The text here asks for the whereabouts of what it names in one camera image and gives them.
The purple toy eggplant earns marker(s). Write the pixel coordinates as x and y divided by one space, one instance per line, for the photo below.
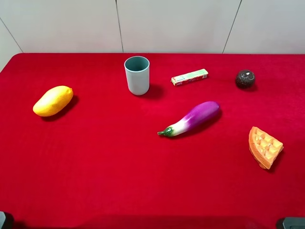
198 115

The dark object bottom right corner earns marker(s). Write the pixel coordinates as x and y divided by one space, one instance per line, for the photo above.
291 223

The dark object corner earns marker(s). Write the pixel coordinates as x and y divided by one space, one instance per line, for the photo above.
6 220
291 223

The dark object bottom left corner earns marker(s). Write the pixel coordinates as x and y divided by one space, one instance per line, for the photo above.
6 220

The grey-blue plastic cup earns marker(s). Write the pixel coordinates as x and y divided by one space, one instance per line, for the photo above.
137 69

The small green candy box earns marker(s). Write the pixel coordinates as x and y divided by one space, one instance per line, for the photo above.
189 77

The red table cloth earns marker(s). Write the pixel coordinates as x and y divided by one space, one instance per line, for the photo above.
99 163

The yellow toy mango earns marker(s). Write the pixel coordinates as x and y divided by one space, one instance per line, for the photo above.
53 101

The dark brown round ball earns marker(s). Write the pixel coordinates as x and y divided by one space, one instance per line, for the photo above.
245 79

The orange toy waffle piece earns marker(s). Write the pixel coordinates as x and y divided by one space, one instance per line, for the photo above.
264 147

